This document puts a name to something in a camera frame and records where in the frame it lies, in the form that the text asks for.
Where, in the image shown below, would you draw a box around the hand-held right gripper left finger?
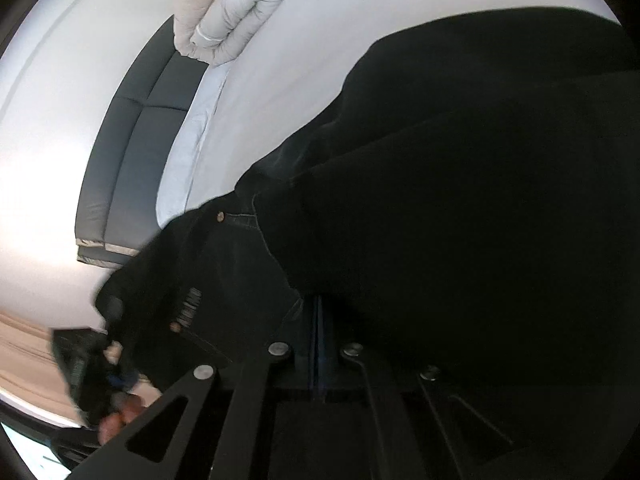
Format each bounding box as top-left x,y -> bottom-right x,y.
70,296 -> 318,480

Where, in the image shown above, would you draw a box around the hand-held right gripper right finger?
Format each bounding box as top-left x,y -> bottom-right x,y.
318,296 -> 531,480

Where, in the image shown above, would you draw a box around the black denim pants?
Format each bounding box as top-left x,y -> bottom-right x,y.
95,6 -> 635,480

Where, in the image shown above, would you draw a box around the person's left hand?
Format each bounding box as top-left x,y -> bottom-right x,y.
97,394 -> 151,445

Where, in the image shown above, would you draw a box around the dark grey padded headboard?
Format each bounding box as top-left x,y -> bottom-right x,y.
75,20 -> 209,271

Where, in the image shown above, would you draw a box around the bed with white sheet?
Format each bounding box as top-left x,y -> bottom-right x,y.
156,0 -> 621,228

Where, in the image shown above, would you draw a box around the folded beige grey duvet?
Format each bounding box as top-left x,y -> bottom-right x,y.
172,0 -> 317,67

